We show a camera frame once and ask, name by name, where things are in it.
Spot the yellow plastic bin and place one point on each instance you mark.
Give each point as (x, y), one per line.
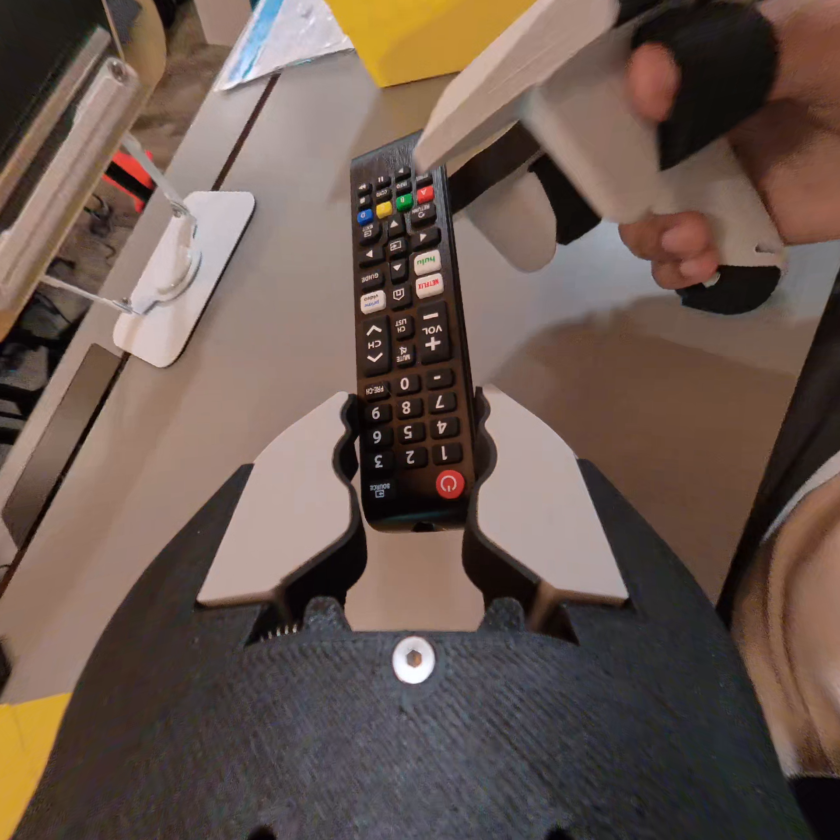
(426, 39)

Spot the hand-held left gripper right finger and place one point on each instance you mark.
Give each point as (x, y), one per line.
(544, 512)

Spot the person's right hand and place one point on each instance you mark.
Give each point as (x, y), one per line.
(807, 131)

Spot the printed paper sheet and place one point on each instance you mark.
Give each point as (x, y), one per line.
(282, 39)

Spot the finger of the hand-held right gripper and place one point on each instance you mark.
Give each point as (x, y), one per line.
(512, 79)
(518, 229)

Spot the person's white knit sweater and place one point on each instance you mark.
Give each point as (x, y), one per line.
(794, 623)

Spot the grey desk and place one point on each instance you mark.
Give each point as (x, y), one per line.
(262, 426)

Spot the black TV remote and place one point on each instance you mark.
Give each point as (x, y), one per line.
(407, 328)

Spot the person's green zip jacket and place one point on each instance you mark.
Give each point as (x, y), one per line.
(800, 426)

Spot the yellow plastic object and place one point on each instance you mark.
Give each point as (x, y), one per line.
(26, 754)

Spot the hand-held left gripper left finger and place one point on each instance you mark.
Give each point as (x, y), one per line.
(289, 512)

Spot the white metal stand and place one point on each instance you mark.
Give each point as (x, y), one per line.
(197, 262)

